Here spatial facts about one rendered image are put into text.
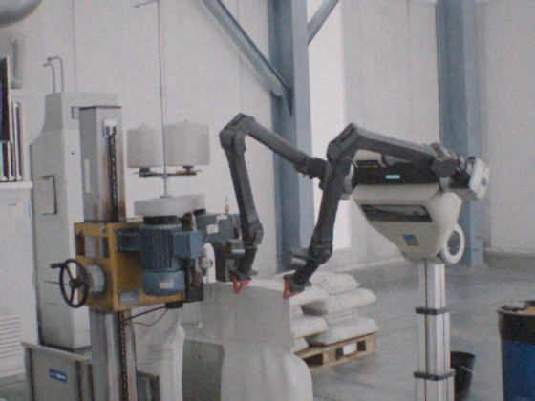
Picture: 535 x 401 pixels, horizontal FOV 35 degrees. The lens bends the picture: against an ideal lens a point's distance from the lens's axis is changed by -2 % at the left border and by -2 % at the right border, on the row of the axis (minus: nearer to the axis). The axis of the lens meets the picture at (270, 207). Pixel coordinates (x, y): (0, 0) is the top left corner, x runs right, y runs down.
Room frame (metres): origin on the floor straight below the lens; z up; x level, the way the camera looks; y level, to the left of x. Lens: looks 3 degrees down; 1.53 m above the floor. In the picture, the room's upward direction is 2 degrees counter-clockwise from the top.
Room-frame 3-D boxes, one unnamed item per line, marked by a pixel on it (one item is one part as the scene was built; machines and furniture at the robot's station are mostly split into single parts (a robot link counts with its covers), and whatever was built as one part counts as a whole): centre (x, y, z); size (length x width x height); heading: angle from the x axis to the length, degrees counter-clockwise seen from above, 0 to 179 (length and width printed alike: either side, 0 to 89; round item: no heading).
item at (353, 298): (6.69, -0.45, 0.44); 0.68 x 0.44 x 0.15; 135
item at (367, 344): (6.61, -0.09, 0.07); 1.20 x 0.82 x 0.14; 137
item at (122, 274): (3.21, 0.54, 1.18); 0.34 x 0.25 x 0.31; 135
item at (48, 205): (6.98, 1.82, 1.34); 0.24 x 0.04 x 0.32; 45
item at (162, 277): (3.02, 0.39, 1.21); 0.15 x 0.15 x 0.25
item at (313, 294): (6.25, -0.05, 0.56); 0.66 x 0.42 x 0.15; 135
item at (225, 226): (3.48, 0.32, 1.21); 0.30 x 0.25 x 0.30; 45
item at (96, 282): (3.06, 0.66, 1.14); 0.11 x 0.06 x 0.11; 45
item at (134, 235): (3.06, 0.47, 1.27); 0.12 x 0.09 x 0.09; 135
